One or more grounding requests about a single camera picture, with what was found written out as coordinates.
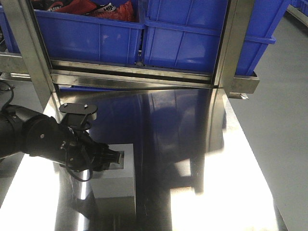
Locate red packaged items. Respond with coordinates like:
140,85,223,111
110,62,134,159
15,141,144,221
31,0,135,22

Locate gray square hollow base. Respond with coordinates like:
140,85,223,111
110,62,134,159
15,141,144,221
90,144,135,198

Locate blue bin far left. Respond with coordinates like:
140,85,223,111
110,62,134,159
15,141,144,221
0,5,20,53

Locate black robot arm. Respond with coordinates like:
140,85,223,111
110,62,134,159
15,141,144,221
0,103,120,171

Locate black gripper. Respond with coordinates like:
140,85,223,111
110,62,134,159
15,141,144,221
52,125,121,171

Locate stainless steel cart frame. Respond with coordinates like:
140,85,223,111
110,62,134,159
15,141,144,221
0,0,259,107

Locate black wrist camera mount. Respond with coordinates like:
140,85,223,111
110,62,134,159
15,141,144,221
59,103,98,131

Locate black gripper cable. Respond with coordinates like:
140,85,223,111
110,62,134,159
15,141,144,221
64,144,94,182

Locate blue bin with red items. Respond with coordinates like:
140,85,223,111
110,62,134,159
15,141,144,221
34,0,145,64

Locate blue bin on cart right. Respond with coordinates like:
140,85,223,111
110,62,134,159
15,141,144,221
142,0,290,76

